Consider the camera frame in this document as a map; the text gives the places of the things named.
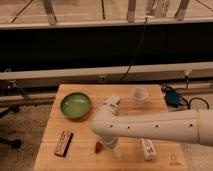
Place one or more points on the white sponge block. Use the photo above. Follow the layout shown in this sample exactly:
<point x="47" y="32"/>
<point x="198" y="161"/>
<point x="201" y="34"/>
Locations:
<point x="112" y="103"/>

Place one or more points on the red chili pepper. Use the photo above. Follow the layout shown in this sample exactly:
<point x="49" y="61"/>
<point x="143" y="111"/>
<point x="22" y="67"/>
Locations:
<point x="98" y="147"/>

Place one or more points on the clear plastic cup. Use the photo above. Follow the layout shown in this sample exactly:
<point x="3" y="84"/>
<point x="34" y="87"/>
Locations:
<point x="139" y="96"/>

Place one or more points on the white tube with label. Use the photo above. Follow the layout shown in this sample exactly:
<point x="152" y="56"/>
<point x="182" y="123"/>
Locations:
<point x="149" y="149"/>

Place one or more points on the blue box on floor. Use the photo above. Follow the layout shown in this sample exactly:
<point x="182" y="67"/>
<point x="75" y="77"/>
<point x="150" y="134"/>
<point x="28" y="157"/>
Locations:
<point x="172" y="98"/>

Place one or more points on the brown chocolate bar box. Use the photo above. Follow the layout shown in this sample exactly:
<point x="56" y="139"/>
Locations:
<point x="63" y="144"/>

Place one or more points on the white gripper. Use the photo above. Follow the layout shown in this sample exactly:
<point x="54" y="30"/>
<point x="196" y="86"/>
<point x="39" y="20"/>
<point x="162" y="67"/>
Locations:
<point x="110" y="142"/>

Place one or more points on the green bowl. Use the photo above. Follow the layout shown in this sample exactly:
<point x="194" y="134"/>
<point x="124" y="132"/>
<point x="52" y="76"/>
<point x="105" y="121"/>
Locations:
<point x="75" y="105"/>

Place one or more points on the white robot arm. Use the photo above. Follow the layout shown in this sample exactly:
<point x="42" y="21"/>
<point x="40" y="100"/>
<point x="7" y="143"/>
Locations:
<point x="188" y="126"/>

